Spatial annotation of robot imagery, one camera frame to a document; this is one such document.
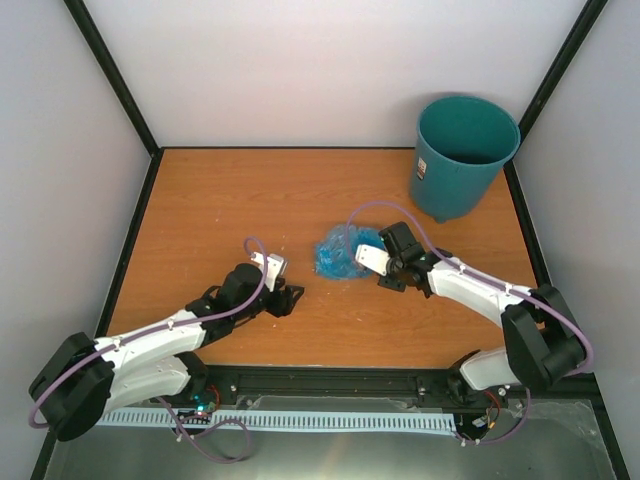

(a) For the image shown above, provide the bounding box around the blue plastic trash bag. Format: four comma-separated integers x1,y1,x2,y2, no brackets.
314,224,384,280

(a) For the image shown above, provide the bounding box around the teal plastic trash bin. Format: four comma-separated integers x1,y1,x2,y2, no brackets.
409,95,521,223

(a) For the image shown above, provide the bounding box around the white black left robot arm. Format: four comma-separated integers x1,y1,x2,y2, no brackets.
28,261,305,442

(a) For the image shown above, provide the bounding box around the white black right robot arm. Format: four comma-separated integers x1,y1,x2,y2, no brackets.
379,222,589,405

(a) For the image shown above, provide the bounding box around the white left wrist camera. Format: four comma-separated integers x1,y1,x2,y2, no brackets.
250,251,289,292

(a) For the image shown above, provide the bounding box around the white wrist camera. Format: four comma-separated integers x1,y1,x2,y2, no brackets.
250,251,289,292
355,244,390,276

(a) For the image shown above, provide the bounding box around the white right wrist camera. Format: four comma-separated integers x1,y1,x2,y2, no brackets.
355,244,390,276

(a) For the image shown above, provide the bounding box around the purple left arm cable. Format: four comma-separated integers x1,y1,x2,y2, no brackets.
27,236,269,464

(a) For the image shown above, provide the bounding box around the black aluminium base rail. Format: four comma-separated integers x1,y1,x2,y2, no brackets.
199,364,596,401

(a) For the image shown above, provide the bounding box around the light blue slotted cable duct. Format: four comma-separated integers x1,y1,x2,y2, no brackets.
98,407,456,435

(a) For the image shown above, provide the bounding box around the grey metal base plate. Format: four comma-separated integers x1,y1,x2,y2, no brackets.
43,400,628,479

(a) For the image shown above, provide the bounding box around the black frame post right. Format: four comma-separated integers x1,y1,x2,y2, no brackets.
519,0,609,139

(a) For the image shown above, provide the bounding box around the black frame post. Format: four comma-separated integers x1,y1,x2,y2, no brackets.
519,0,609,139
62,0,164,157

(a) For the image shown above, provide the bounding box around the black frame post left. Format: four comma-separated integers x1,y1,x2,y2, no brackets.
62,0,164,157

